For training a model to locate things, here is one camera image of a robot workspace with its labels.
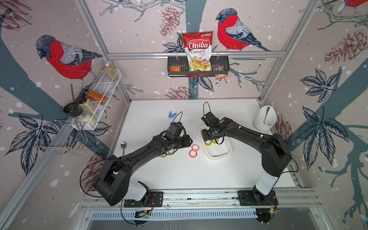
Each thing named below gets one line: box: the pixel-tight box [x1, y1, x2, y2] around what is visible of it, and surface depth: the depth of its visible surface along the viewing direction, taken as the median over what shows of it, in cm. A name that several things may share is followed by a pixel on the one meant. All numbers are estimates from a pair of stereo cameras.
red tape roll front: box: [188, 149, 198, 159], surface depth 92 cm
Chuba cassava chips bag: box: [181, 31, 214, 72], surface depth 85 cm
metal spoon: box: [120, 141, 127, 156], surface depth 95 cm
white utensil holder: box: [253, 104, 278, 134], surface depth 97 cm
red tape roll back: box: [191, 144, 200, 152], surface depth 95 cm
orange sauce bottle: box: [86, 90, 108, 106], surface depth 73 cm
